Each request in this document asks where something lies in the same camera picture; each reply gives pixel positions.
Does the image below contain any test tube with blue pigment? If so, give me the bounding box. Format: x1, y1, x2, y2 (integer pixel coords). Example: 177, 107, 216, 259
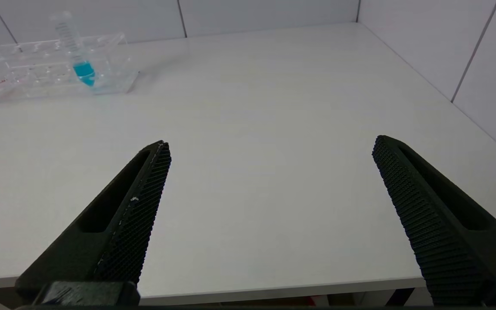
51, 12, 97, 87

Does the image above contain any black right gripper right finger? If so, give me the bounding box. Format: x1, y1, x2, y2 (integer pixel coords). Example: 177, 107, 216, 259
372, 135, 496, 307

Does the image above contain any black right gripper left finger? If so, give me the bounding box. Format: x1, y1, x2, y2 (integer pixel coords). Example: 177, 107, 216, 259
15, 140, 172, 303

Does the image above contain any clear acrylic test tube rack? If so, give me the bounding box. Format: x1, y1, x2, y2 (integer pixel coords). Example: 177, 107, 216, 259
0, 32, 140, 105

